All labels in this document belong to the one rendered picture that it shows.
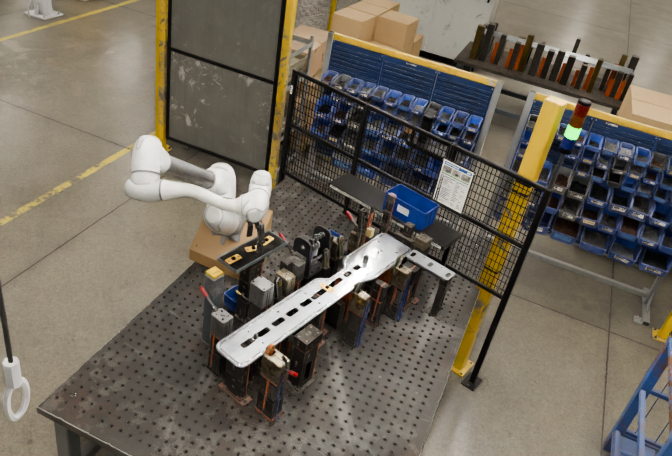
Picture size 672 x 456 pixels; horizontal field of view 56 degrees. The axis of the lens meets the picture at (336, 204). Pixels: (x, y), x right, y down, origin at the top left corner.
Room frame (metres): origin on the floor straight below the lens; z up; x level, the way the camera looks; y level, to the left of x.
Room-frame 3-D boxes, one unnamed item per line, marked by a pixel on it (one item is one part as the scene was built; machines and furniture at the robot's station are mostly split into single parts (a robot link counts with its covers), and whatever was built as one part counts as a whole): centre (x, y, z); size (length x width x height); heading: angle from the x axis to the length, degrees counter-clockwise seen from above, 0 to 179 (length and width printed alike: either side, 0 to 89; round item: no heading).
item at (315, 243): (2.77, 0.08, 0.94); 0.18 x 0.13 x 0.49; 147
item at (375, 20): (7.74, -0.13, 0.52); 1.20 x 0.80 x 1.05; 160
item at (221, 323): (2.17, 0.42, 0.88); 0.11 x 0.10 x 0.36; 57
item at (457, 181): (3.38, -0.68, 1.30); 0.23 x 0.02 x 0.31; 57
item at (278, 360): (1.98, 0.12, 0.88); 0.15 x 0.11 x 0.36; 57
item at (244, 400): (2.05, 0.30, 0.84); 0.18 x 0.06 x 0.29; 57
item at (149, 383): (2.75, -0.02, 0.68); 2.56 x 1.61 x 0.04; 163
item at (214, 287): (2.35, 0.51, 0.92); 0.08 x 0.08 x 0.44; 57
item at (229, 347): (2.55, -0.03, 1.00); 1.38 x 0.22 x 0.02; 147
